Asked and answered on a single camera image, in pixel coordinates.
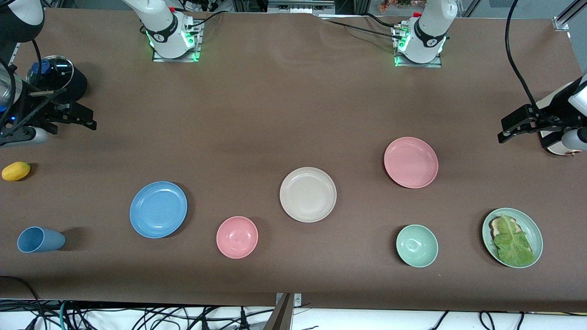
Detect blue plate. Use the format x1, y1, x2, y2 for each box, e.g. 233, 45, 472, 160
129, 181, 188, 239

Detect pink plate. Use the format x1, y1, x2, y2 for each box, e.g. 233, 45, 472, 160
384, 137, 439, 189

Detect beige toaster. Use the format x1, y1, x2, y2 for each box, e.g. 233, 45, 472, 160
540, 128, 587, 157

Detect glass lid with blue knob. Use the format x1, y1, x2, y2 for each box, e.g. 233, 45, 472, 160
26, 56, 74, 92

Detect yellow lemon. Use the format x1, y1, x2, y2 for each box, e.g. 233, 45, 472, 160
1, 161, 31, 182

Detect toasted bread slice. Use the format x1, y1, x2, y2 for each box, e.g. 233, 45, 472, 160
489, 217, 523, 241

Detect green plate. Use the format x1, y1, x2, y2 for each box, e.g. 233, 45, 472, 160
482, 208, 543, 269

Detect green lettuce leaf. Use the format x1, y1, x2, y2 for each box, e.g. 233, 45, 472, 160
493, 214, 535, 267

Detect blue cup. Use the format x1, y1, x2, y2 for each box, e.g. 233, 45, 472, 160
17, 226, 66, 253

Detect small green bowl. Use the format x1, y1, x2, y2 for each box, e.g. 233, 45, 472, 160
396, 224, 439, 268

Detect orange flowers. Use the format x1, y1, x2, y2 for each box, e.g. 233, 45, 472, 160
378, 0, 428, 13

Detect small pink bowl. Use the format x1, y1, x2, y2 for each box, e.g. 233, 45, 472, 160
216, 216, 259, 259

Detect large table cover mat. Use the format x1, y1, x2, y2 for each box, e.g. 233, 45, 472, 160
0, 7, 587, 313

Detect beige plate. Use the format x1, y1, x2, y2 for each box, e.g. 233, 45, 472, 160
279, 167, 337, 223

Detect grey metal device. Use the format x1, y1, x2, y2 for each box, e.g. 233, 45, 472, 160
267, 0, 336, 15

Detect black pot with blue handle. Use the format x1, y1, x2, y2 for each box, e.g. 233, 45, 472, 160
26, 56, 88, 105

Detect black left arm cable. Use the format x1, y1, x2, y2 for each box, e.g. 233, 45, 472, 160
504, 0, 539, 115

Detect aluminium frame profile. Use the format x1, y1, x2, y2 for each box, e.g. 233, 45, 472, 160
553, 0, 587, 31

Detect black cable to right base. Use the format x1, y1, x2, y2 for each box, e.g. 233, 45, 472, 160
187, 10, 231, 30

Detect black cable to base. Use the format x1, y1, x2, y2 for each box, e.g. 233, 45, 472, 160
320, 13, 404, 42
187, 10, 231, 30

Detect thick black floor cable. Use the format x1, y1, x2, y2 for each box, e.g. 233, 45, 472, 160
0, 275, 44, 330

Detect black cable to left base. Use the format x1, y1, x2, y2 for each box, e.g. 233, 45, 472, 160
320, 13, 404, 42

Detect dark post under table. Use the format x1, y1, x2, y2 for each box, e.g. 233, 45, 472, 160
263, 293, 294, 330

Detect metal table edge bracket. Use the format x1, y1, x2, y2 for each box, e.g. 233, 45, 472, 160
275, 293, 303, 308

